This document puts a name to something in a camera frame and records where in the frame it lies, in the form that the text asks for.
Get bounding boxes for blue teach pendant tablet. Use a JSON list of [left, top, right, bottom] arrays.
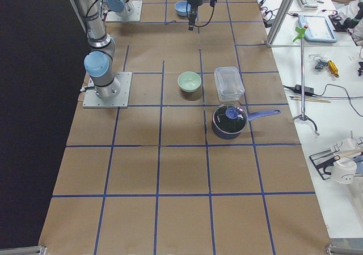
[[298, 15, 337, 43]]

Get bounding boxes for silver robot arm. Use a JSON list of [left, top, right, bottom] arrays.
[[74, 0, 120, 99]]

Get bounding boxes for aluminium frame post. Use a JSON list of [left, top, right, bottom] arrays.
[[265, 0, 293, 48]]

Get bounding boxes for white mug with face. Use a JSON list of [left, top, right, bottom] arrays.
[[331, 158, 357, 184]]

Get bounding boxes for wooden chopsticks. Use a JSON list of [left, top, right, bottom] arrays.
[[289, 96, 331, 103]]

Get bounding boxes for blue saucepan with glass lid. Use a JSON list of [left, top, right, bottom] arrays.
[[211, 104, 281, 139]]

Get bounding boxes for reach grabber tool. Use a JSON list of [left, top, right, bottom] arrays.
[[293, 24, 320, 136]]

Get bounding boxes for black wire rack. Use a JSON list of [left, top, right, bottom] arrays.
[[309, 150, 336, 180]]

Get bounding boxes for blue bowl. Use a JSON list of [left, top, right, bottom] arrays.
[[174, 1, 191, 17]]

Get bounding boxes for green bowl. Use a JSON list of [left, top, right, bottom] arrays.
[[178, 71, 201, 92]]

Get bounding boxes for black power adapter with cable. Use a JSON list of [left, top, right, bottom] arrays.
[[283, 84, 362, 117]]

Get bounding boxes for clear plastic food container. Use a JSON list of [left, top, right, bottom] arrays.
[[214, 66, 245, 102]]

